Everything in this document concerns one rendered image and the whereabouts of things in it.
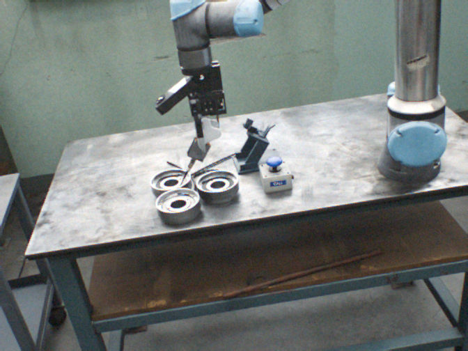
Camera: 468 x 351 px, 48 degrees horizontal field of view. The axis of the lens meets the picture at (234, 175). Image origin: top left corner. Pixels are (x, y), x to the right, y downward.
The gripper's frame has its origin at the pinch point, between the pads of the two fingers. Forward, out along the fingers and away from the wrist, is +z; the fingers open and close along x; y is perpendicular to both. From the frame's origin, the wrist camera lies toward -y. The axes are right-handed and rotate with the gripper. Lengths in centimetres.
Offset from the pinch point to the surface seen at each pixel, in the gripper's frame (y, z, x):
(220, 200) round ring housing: 2.4, 11.6, -7.9
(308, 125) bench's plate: 35.1, 13.3, 27.7
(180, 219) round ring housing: -7.7, 11.1, -13.5
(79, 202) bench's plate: -33.5, 13.3, 6.2
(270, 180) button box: 15.4, 9.5, -6.3
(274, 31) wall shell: 54, 19, 156
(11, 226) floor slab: -102, 93, 132
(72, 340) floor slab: -60, 93, 40
